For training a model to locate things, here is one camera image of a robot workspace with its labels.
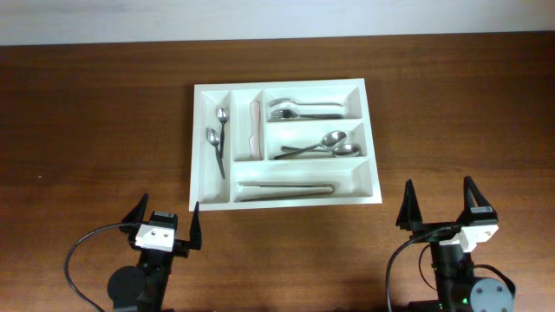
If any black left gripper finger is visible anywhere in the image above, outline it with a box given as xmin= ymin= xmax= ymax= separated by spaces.
xmin=189 ymin=201 xmax=202 ymax=250
xmin=120 ymin=194 xmax=149 ymax=235

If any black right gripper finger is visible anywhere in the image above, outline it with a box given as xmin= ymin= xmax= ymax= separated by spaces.
xmin=456 ymin=176 xmax=493 ymax=225
xmin=395 ymin=179 xmax=423 ymax=231

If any small steel teaspoon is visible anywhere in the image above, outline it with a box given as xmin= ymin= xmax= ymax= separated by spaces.
xmin=217 ymin=107 xmax=229 ymax=158
xmin=206 ymin=128 xmax=225 ymax=179

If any white plastic knife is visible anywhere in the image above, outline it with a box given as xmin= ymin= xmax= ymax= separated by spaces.
xmin=249 ymin=101 xmax=262 ymax=160

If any steel fork dark handle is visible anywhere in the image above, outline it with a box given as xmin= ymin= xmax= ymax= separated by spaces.
xmin=269 ymin=109 xmax=344 ymax=122

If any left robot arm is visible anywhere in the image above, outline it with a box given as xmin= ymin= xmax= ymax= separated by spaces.
xmin=107 ymin=194 xmax=202 ymax=311

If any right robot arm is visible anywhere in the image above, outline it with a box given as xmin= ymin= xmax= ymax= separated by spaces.
xmin=385 ymin=176 xmax=516 ymax=312

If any white plastic cutlery tray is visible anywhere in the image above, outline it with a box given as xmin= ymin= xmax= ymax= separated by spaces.
xmin=189 ymin=78 xmax=382 ymax=211

